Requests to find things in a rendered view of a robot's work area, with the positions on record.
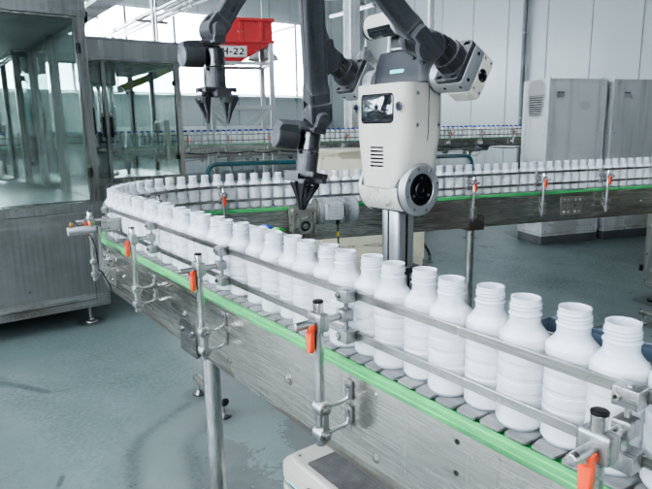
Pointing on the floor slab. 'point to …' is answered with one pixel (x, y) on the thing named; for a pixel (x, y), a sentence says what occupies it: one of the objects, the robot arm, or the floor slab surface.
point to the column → (351, 50)
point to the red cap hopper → (244, 47)
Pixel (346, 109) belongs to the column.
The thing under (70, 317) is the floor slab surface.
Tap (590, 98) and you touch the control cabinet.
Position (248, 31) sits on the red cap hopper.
